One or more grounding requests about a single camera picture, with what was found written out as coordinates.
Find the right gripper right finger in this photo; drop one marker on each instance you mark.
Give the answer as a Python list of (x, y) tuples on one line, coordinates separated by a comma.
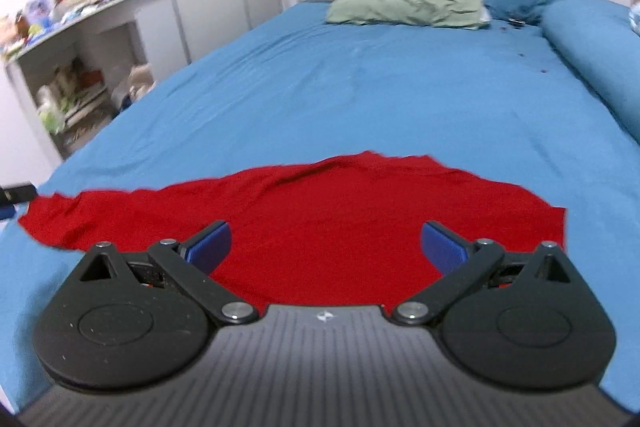
[(465, 266)]

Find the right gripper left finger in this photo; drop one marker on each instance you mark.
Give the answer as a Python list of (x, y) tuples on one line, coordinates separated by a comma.
[(188, 266)]

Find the red knit sweater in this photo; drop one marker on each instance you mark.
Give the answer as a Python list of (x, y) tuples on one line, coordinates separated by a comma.
[(343, 231)]

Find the white desk shelf unit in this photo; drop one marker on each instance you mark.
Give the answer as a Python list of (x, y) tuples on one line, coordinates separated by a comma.
[(113, 39)]

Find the white bag on floor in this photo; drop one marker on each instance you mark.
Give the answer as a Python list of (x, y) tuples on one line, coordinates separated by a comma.
[(134, 87)]

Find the blue bed sheet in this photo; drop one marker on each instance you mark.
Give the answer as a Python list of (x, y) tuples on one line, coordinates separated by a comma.
[(499, 102)]

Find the blue rolled duvet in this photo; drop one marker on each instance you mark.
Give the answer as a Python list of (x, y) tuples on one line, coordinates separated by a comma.
[(596, 38)]

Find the green pillow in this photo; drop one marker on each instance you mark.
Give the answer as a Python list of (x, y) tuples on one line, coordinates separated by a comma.
[(464, 14)]

